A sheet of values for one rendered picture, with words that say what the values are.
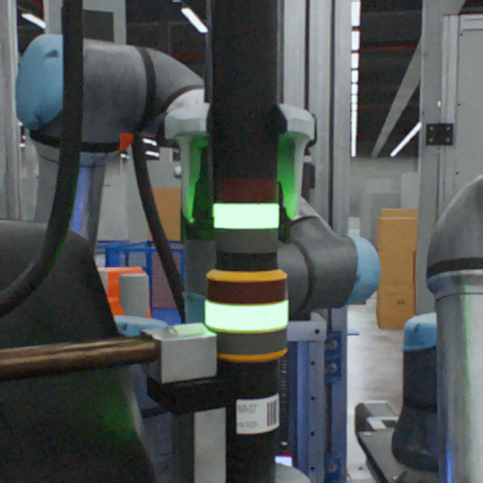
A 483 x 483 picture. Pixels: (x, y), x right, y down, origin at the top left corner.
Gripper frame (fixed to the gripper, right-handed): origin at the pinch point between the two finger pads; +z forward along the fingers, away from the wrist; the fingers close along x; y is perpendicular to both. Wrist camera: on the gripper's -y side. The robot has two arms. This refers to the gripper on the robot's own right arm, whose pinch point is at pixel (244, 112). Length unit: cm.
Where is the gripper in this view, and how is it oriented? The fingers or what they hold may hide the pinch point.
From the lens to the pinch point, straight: 35.0
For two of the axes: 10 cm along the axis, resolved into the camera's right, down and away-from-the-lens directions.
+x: -10.0, 0.1, -0.7
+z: 0.7, 0.7, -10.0
